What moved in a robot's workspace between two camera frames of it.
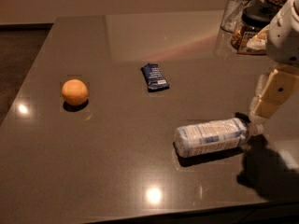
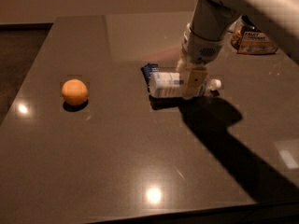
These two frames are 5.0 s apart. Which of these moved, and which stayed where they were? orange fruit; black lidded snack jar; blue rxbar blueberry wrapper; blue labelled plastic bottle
Moved: blue labelled plastic bottle
Stayed: blue rxbar blueberry wrapper; orange fruit; black lidded snack jar
